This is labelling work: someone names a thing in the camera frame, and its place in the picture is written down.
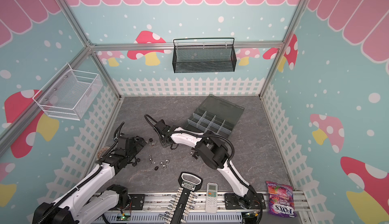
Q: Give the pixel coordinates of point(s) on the black tool with sockets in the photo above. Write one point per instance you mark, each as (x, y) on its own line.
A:
(184, 200)

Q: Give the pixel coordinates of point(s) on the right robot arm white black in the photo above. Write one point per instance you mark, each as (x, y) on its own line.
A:
(217, 153)

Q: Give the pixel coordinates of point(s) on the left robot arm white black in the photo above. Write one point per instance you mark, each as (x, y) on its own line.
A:
(78, 205)

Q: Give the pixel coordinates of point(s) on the black mesh wall basket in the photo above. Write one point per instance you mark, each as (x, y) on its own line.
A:
(204, 55)

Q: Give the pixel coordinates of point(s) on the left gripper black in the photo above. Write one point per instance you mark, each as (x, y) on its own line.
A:
(139, 147)

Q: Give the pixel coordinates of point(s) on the purple Fox's candy bag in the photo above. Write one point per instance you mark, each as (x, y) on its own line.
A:
(281, 201)

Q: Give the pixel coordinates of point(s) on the white remote control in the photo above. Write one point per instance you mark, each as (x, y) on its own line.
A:
(211, 198)

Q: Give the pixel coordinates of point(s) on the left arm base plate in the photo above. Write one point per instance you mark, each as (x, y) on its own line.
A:
(133, 202)

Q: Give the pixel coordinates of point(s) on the white wire wall basket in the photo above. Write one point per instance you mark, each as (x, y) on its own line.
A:
(69, 94)

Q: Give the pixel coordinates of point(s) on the grey compartment organizer box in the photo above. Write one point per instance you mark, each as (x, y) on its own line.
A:
(216, 115)

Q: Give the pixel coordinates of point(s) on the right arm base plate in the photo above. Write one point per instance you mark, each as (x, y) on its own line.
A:
(249, 201)

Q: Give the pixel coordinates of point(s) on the masking tape roll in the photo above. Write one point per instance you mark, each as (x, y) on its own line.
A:
(102, 152)

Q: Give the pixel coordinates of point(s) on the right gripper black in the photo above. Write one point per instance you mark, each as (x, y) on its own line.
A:
(162, 129)

